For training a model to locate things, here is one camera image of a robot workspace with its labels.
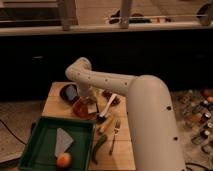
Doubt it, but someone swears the yellow handled knife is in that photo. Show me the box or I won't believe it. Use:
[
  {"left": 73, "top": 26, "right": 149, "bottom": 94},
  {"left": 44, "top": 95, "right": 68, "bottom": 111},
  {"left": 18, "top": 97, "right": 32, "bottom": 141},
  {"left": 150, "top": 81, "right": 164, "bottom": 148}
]
[{"left": 98, "top": 116, "right": 114, "bottom": 135}]

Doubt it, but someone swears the green plastic tray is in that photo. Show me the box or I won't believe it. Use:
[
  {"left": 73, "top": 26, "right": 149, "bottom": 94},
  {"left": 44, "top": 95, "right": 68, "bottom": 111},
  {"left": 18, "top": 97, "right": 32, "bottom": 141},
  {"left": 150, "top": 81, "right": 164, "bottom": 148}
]
[{"left": 18, "top": 117, "right": 95, "bottom": 171}]

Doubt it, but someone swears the white handled brush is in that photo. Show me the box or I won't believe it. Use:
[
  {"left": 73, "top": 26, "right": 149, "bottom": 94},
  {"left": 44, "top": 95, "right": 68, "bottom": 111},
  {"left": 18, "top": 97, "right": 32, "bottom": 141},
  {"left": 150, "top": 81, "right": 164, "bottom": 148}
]
[{"left": 97, "top": 94, "right": 116, "bottom": 122}]

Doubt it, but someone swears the wooden board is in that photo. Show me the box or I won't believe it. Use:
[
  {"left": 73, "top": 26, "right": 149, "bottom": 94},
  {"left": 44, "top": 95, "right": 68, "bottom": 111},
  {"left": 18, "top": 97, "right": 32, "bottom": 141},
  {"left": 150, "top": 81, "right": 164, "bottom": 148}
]
[{"left": 42, "top": 82, "right": 136, "bottom": 171}]

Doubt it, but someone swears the white eraser block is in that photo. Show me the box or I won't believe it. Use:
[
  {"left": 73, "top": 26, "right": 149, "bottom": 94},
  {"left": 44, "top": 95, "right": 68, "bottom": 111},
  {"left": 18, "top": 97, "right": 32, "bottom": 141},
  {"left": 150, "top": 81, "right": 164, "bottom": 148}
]
[{"left": 88, "top": 104, "right": 98, "bottom": 114}]

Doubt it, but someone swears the brown pine cone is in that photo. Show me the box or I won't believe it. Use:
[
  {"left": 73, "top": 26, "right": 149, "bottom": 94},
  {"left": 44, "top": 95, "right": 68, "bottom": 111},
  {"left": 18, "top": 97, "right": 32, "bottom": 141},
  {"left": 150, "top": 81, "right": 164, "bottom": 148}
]
[{"left": 101, "top": 90, "right": 120, "bottom": 106}]

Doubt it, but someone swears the black cable left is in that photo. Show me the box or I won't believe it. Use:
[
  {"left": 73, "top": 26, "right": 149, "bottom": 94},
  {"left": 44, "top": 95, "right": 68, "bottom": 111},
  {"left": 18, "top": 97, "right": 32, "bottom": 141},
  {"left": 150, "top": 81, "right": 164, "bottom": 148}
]
[{"left": 0, "top": 118, "right": 28, "bottom": 146}]

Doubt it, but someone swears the green cucumber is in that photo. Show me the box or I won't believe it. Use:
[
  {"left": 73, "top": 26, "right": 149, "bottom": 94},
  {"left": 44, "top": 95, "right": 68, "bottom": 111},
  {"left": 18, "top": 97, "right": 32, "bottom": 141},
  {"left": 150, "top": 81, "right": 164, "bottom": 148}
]
[{"left": 91, "top": 134, "right": 108, "bottom": 164}]

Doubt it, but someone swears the black cable right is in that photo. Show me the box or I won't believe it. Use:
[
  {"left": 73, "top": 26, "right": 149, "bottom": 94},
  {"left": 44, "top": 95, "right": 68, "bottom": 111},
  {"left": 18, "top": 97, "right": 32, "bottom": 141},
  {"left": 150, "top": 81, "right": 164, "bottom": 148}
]
[{"left": 185, "top": 162, "right": 213, "bottom": 171}]

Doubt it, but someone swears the black cable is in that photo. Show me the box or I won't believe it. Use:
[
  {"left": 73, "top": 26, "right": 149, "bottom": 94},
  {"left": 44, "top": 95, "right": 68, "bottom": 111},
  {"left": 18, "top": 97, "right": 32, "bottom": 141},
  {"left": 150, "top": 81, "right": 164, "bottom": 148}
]
[
  {"left": 185, "top": 162, "right": 213, "bottom": 171},
  {"left": 0, "top": 118, "right": 28, "bottom": 146}
]

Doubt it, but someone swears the red bowl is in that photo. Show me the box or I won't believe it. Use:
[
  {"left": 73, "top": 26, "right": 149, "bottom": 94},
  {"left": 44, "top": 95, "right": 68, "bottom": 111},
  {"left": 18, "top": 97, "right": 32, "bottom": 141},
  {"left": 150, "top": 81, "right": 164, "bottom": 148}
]
[{"left": 72, "top": 98, "right": 98, "bottom": 120}]

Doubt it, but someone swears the metal fork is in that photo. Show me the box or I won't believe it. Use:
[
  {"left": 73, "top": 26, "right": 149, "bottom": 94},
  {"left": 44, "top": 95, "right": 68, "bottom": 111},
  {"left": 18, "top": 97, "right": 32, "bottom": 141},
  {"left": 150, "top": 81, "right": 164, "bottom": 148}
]
[{"left": 109, "top": 120, "right": 121, "bottom": 155}]

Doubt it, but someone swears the orange peach fruit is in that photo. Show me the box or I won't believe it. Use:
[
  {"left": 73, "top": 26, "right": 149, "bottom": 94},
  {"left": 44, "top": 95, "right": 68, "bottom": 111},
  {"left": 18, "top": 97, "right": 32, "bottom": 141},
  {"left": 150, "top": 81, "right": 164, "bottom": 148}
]
[{"left": 56, "top": 153, "right": 72, "bottom": 169}]

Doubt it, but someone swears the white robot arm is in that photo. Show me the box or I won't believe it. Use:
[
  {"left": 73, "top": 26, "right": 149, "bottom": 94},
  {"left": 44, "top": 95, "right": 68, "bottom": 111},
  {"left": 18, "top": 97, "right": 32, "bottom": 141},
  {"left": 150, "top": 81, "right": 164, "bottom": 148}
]
[{"left": 65, "top": 57, "right": 186, "bottom": 171}]

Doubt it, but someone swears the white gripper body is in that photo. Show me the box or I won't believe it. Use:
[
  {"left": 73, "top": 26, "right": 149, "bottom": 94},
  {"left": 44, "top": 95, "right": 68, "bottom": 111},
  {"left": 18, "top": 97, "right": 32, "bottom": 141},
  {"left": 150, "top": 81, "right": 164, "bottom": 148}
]
[{"left": 78, "top": 84, "right": 97, "bottom": 105}]

